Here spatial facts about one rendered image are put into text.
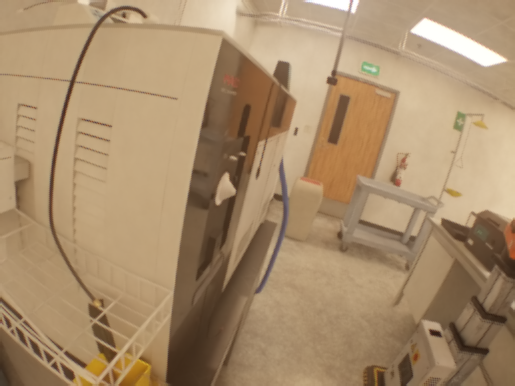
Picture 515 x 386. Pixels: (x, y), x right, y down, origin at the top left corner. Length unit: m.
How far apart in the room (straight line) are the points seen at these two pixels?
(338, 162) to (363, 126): 0.67
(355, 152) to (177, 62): 4.11
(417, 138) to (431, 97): 0.69
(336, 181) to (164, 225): 4.11
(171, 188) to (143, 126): 0.08
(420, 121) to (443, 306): 2.98
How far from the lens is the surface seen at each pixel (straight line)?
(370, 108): 4.38
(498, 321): 1.32
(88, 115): 0.42
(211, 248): 0.55
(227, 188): 0.51
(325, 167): 4.36
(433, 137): 4.67
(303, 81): 4.32
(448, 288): 2.28
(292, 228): 3.28
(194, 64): 0.33
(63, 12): 0.72
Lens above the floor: 1.37
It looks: 17 degrees down
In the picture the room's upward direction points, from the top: 15 degrees clockwise
